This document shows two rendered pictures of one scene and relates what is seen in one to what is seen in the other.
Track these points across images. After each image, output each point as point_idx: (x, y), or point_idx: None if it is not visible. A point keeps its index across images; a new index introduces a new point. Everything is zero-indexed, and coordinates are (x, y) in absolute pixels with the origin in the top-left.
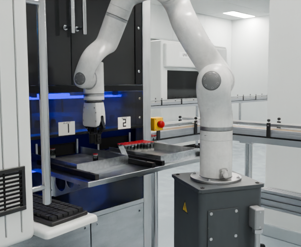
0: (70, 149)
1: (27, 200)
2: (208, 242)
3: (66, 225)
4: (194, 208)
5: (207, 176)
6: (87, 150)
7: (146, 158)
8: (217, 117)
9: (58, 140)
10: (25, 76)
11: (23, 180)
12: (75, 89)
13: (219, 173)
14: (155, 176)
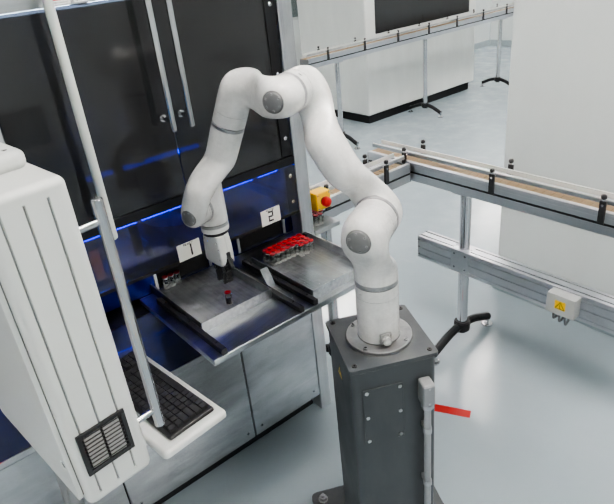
0: (201, 263)
1: (134, 436)
2: (364, 421)
3: (188, 436)
4: (347, 383)
5: (365, 340)
6: None
7: (295, 289)
8: (373, 276)
9: None
10: (102, 320)
11: (124, 422)
12: None
13: (380, 338)
14: None
